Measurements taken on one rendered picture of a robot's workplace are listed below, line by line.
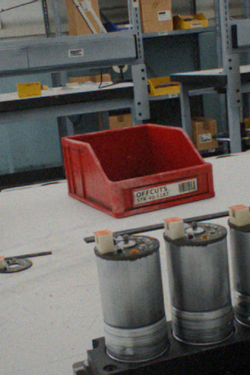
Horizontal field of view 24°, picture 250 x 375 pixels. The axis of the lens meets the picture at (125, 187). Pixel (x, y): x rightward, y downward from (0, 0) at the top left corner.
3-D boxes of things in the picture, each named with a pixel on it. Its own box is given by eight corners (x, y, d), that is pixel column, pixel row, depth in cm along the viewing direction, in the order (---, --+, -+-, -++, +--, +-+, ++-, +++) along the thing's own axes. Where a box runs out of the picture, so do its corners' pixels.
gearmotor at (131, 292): (180, 373, 23) (168, 245, 22) (119, 390, 22) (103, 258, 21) (157, 346, 25) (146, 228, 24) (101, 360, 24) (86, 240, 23)
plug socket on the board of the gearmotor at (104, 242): (121, 250, 22) (119, 232, 22) (99, 254, 22) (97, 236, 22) (115, 244, 23) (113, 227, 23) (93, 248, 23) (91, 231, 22)
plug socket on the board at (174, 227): (190, 236, 23) (189, 219, 23) (170, 240, 23) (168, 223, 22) (182, 231, 24) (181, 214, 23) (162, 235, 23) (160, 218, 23)
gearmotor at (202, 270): (246, 356, 24) (237, 231, 22) (188, 371, 23) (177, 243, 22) (218, 331, 26) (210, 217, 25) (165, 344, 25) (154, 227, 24)
